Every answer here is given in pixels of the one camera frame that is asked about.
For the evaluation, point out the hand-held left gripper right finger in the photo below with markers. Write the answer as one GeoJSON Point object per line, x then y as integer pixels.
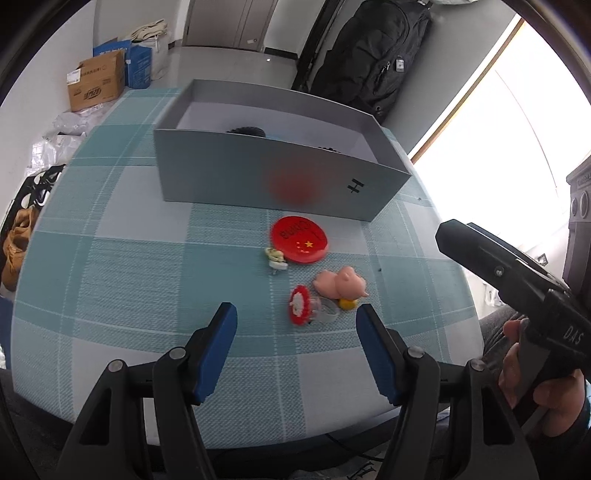
{"type": "Point", "coordinates": [376, 346]}

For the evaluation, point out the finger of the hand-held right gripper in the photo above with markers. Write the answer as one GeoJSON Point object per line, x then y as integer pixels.
{"type": "Point", "coordinates": [466, 249]}
{"type": "Point", "coordinates": [496, 240]}

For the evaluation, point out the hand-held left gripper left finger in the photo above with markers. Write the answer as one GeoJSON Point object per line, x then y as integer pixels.
{"type": "Point", "coordinates": [217, 341]}

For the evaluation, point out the grey cardboard box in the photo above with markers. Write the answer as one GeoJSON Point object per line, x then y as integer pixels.
{"type": "Point", "coordinates": [277, 170]}

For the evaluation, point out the person's right hand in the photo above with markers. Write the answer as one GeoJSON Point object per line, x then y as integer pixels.
{"type": "Point", "coordinates": [554, 406]}

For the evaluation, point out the yellow small charm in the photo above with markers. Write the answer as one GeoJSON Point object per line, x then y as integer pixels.
{"type": "Point", "coordinates": [348, 303]}

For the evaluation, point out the person's grey trouser leg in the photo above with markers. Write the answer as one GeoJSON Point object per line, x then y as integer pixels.
{"type": "Point", "coordinates": [491, 332]}

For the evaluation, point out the pink pig toy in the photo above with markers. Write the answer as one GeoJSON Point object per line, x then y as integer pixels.
{"type": "Point", "coordinates": [339, 282]}

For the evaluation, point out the grey appliance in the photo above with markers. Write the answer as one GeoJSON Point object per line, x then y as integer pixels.
{"type": "Point", "coordinates": [579, 207]}

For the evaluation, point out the small cartoon pin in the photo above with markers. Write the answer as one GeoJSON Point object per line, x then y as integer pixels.
{"type": "Point", "coordinates": [276, 259]}

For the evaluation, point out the red round badge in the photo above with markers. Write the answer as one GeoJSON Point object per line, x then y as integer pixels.
{"type": "Point", "coordinates": [299, 240]}

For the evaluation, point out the black backpack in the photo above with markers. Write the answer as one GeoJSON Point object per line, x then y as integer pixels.
{"type": "Point", "coordinates": [369, 60]}

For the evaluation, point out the tan boot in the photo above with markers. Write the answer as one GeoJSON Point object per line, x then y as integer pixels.
{"type": "Point", "coordinates": [14, 263]}
{"type": "Point", "coordinates": [23, 226]}

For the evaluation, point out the black white sneakers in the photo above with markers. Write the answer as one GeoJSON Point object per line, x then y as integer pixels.
{"type": "Point", "coordinates": [18, 198]}

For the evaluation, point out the white plastic bag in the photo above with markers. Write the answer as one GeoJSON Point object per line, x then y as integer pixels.
{"type": "Point", "coordinates": [48, 150]}

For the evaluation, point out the black metal rack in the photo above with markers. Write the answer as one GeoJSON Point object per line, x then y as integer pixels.
{"type": "Point", "coordinates": [314, 41]}

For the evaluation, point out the grey plastic bag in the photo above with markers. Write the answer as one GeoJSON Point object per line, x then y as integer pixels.
{"type": "Point", "coordinates": [78, 121]}

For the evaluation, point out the brown cardboard box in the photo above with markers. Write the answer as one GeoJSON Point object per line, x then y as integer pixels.
{"type": "Point", "coordinates": [94, 85]}

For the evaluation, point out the blue cardboard box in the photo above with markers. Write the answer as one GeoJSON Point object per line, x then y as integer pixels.
{"type": "Point", "coordinates": [138, 64]}

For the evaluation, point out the cream tote bag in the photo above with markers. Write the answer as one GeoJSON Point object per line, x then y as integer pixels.
{"type": "Point", "coordinates": [152, 41]}

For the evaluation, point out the grey door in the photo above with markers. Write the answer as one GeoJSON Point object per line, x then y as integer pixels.
{"type": "Point", "coordinates": [226, 21]}

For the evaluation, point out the window frame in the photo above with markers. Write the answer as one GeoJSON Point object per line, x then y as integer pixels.
{"type": "Point", "coordinates": [461, 101]}

